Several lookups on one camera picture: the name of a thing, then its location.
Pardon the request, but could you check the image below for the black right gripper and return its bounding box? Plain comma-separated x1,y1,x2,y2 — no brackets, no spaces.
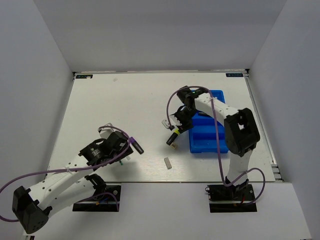
172,106,199,134

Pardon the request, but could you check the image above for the blue compartment tray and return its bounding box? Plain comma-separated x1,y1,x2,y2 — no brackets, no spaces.
188,89,229,154

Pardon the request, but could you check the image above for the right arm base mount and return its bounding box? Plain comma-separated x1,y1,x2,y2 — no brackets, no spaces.
205,184,258,213

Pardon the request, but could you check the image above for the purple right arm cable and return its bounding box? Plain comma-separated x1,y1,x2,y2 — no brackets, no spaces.
166,86,266,206

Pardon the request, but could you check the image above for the yellow highlighter marker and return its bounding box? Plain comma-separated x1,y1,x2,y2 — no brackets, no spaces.
166,129,180,146

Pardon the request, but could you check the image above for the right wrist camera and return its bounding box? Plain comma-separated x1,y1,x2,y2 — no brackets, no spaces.
161,119,175,131

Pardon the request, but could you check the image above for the purple highlighter marker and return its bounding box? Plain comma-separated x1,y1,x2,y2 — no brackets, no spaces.
129,136,145,155

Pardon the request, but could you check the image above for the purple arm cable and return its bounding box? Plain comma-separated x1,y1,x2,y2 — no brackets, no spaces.
0,126,133,222
166,86,266,206

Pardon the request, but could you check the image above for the small beige sharpener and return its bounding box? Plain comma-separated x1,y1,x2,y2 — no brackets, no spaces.
169,142,178,149

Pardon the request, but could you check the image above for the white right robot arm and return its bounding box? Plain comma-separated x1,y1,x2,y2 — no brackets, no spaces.
162,86,261,200

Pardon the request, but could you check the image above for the left table label sticker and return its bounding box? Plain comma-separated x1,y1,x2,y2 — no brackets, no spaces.
75,74,93,79

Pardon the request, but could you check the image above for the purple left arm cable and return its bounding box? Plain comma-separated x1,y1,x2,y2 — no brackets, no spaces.
0,126,133,222

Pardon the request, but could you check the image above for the table label sticker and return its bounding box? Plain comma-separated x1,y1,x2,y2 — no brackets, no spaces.
75,74,93,79
225,72,244,78

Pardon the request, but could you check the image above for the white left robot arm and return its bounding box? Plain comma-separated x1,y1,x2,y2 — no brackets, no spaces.
12,130,133,235

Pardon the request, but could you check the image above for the right table label sticker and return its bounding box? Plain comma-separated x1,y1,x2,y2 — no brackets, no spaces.
225,72,244,78

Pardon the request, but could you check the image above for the grey white eraser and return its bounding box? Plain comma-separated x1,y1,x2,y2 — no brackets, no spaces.
164,157,172,170

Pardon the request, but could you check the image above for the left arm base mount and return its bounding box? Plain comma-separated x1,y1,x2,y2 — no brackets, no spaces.
72,184,122,213

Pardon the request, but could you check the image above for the aluminium table rail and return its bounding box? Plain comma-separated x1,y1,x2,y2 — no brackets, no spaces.
244,69,284,183

